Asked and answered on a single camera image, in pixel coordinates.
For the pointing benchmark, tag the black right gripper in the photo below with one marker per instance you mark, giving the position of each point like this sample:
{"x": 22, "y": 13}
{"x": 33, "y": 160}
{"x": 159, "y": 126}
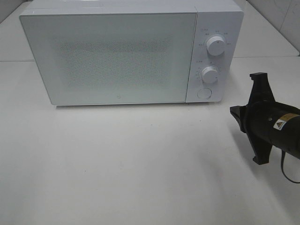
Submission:
{"x": 255, "y": 118}

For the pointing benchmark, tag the round white door button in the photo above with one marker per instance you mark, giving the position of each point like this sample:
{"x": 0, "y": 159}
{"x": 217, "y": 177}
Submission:
{"x": 204, "y": 93}

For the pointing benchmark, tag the white timer knob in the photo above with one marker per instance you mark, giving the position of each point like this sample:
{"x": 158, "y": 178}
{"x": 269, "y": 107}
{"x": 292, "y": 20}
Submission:
{"x": 209, "y": 74}

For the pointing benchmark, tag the white microwave door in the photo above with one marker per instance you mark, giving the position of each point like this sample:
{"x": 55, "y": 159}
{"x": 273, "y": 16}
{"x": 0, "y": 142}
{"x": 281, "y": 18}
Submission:
{"x": 112, "y": 59}

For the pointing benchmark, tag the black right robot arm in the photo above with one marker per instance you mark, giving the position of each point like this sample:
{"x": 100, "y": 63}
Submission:
{"x": 286, "y": 129}

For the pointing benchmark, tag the upper white power knob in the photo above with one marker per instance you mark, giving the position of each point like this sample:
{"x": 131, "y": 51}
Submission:
{"x": 215, "y": 45}

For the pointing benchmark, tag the white microwave oven body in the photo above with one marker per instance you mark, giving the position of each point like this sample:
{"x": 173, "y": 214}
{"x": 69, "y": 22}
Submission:
{"x": 213, "y": 17}

